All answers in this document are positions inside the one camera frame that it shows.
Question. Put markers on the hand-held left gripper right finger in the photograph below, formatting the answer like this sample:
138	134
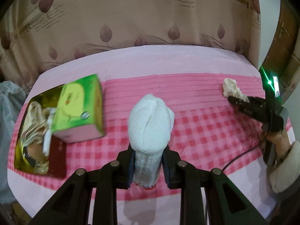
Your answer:
165	168

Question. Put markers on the green tissue box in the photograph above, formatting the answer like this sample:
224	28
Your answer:
75	103

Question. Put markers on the gold tin box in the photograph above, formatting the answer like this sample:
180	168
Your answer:
58	161

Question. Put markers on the clear plastic packet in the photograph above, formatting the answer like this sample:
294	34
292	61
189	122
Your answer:
39	166
46	140

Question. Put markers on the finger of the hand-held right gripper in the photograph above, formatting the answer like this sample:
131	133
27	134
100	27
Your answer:
256	100
248	110

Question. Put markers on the white knitted sock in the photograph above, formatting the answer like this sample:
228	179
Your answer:
150	121

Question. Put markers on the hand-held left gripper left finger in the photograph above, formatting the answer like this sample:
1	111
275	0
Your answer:
131	166

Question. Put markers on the wooden door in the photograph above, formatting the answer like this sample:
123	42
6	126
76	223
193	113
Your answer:
288	51

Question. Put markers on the beige leaf-print curtain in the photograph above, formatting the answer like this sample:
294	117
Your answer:
117	23

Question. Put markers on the cream cloth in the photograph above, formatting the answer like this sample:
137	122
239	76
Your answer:
230	86

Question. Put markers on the person's right hand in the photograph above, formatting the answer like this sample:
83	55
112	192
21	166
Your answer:
280	140

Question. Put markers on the grey plastic cover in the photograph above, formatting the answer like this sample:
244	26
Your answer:
9	103

